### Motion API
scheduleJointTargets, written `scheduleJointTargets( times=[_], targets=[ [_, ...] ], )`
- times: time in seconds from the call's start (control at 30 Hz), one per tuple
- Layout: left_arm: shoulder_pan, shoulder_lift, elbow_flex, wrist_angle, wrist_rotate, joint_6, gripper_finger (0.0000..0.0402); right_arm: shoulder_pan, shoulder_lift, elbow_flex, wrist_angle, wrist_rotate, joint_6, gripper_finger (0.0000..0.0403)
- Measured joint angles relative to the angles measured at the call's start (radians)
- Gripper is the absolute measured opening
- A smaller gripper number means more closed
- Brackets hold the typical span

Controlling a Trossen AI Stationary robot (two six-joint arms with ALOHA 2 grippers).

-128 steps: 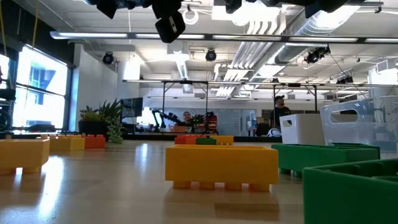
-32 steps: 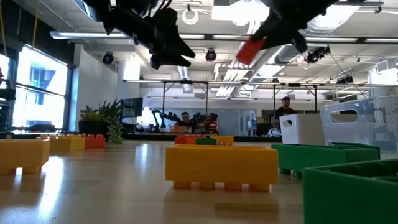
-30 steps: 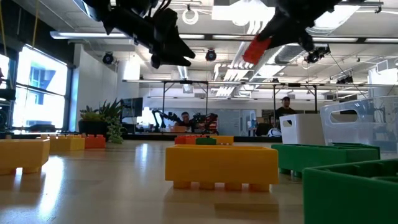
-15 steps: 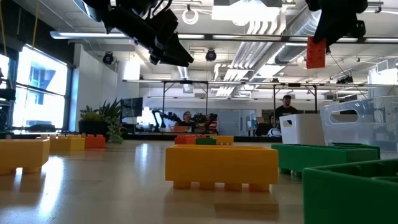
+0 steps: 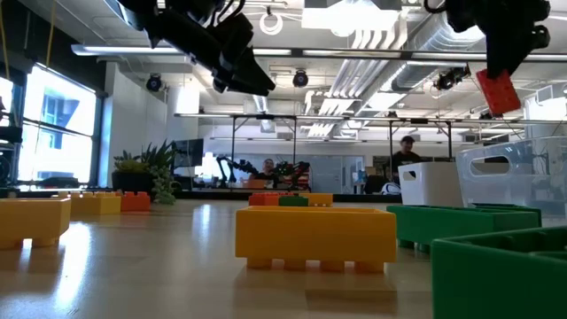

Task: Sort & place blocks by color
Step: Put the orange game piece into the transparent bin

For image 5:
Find black ceiling device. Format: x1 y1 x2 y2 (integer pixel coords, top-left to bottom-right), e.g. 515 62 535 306
432 65 471 92

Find white ceiling fixture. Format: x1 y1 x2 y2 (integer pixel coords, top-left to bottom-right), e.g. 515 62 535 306
300 0 402 37

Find potted succulent plant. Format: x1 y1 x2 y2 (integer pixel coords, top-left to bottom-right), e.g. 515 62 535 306
110 140 179 206

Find white plastic bin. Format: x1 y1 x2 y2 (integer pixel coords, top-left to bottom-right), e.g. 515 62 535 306
397 160 464 210

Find black workstation frame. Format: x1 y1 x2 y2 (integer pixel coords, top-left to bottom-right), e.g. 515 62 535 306
388 117 454 178
229 113 299 192

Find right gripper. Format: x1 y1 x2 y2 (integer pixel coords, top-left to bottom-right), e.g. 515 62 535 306
444 0 553 81

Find large window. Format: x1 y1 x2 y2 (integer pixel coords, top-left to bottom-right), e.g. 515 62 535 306
0 64 107 188

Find long linear ceiling light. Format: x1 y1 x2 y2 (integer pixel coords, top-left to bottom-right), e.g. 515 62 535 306
70 43 567 63

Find white cable coil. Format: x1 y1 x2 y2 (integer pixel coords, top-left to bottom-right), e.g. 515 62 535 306
259 6 284 36

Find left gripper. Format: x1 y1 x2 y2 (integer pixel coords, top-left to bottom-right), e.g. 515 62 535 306
145 0 277 97

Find black monitor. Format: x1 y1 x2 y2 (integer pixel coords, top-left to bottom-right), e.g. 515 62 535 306
171 137 206 169

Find white black ball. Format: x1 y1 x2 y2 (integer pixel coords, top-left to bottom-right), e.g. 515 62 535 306
379 180 402 197

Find small yellow square brick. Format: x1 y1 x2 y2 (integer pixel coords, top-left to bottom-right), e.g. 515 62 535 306
0 197 73 249

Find orange crate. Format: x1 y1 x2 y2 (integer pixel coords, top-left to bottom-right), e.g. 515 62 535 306
242 177 268 191

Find silver ventilation duct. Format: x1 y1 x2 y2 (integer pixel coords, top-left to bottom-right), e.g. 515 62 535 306
389 0 493 92

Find red black robot equipment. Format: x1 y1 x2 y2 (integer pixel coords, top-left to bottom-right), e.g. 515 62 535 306
273 159 312 191

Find black metal table frame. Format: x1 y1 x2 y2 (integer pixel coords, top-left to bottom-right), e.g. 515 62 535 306
0 188 402 204

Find green toy brick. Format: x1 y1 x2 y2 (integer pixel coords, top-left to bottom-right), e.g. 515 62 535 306
430 226 567 319
278 195 310 208
386 202 542 254

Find yellow toy brick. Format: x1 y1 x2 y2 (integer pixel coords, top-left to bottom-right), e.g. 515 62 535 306
234 206 398 274
299 192 334 208
56 191 122 216

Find clear plastic bin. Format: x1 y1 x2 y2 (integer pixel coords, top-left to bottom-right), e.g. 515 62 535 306
454 135 567 230

